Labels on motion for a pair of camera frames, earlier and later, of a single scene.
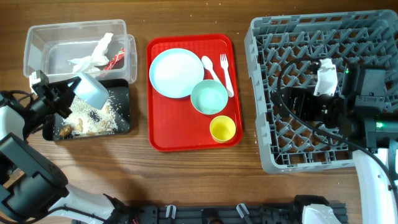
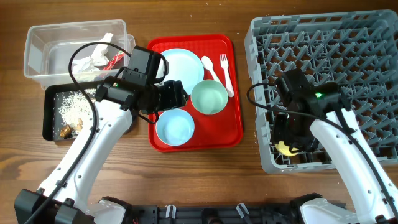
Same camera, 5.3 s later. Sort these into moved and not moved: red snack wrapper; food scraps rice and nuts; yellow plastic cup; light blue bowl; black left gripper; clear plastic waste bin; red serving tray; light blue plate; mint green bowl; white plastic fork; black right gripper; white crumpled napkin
Moved: yellow plastic cup; black right gripper; light blue bowl; black left gripper
Not moved: white plastic fork; light blue plate; food scraps rice and nuts; white crumpled napkin; red snack wrapper; red serving tray; clear plastic waste bin; mint green bowl
